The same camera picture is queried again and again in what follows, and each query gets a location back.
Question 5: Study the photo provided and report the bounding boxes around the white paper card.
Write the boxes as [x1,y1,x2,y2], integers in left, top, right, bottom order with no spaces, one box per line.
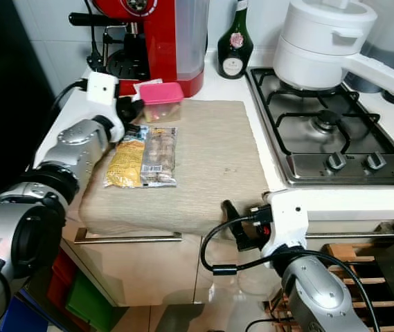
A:
[132,77,165,95]

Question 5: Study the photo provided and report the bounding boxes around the yellow noodle packet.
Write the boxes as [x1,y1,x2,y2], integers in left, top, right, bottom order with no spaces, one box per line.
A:
[104,126,148,190]

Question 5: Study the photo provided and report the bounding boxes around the beige linen cloth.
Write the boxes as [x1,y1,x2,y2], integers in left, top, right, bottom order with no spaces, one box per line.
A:
[78,100,274,237]

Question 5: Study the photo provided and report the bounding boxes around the steel gas hob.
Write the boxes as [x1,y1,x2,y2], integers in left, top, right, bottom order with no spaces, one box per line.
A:
[244,65,394,187]

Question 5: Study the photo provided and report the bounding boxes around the grey hob knob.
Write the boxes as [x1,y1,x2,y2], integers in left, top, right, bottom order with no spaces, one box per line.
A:
[364,151,387,172]
[325,151,348,172]

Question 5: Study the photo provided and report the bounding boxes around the beige kitchen base cabinet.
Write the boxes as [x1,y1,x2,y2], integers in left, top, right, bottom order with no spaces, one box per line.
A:
[64,227,394,310]

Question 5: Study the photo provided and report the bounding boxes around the dark green wine bottle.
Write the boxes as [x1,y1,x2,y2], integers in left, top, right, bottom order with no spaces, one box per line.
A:
[217,0,255,80]

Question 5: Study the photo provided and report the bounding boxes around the black hob burner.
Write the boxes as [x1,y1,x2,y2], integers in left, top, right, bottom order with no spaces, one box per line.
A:
[310,109,343,133]

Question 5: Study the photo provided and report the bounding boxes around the wooden slat pallet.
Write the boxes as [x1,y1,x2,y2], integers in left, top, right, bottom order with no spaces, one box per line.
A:
[268,241,394,332]

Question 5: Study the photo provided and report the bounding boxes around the green board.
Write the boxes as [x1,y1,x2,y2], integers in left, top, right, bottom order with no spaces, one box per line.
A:
[64,268,123,331]

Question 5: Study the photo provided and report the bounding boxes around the red board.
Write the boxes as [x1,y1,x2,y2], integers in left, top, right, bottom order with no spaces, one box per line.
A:
[50,248,81,306]

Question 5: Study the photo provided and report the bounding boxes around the blue board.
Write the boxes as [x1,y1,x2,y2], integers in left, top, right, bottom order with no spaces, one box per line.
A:
[0,293,50,332]

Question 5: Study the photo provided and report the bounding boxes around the grey plastic jug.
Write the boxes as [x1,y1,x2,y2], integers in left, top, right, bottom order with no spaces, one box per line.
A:
[345,0,394,95]

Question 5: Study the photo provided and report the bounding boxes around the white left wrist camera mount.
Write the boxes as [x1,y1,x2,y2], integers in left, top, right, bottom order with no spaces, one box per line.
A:
[84,71,122,143]

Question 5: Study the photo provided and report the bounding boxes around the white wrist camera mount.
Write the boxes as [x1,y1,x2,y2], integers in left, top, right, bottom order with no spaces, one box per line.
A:
[262,188,310,261]
[84,71,122,143]

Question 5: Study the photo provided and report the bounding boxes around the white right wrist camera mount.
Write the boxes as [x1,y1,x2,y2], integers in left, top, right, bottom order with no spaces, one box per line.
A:
[262,188,310,261]

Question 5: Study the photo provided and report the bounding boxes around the long steel drawer handle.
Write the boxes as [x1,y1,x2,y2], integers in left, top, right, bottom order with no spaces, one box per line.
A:
[73,228,184,245]

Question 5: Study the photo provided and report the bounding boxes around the white pot with handle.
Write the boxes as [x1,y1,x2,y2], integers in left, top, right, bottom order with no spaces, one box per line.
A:
[272,0,394,102]

